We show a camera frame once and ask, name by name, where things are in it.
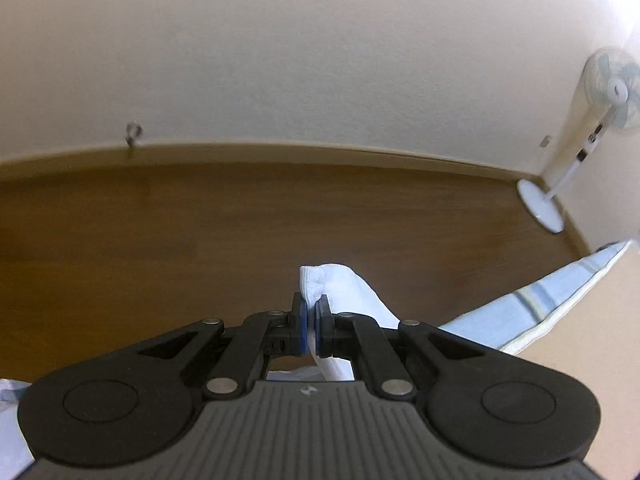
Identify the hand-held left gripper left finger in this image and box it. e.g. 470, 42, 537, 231
120, 292, 312, 402

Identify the white standing fan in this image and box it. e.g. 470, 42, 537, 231
517, 47, 640, 234

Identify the beige bed mat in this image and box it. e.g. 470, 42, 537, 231
515, 246, 640, 477

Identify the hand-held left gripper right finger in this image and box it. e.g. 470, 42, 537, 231
312, 294, 507, 402

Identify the white small garment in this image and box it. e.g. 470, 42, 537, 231
267, 262, 404, 384

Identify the light blue striped bed sheet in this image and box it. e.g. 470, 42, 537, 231
0, 240, 640, 480

